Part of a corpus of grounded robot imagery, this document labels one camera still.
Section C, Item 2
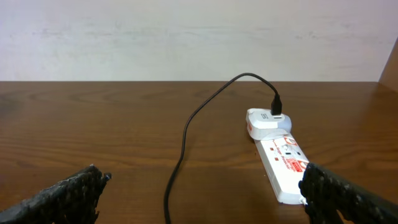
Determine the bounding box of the white power strip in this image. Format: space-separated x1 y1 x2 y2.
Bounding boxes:
255 134 309 205

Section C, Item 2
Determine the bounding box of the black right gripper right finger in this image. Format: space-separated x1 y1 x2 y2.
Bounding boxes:
298 162 397 224

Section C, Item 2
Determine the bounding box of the black USB charging cable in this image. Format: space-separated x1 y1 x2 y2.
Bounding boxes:
163 72 283 224

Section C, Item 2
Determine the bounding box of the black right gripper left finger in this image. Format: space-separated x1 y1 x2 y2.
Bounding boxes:
1 164 111 224

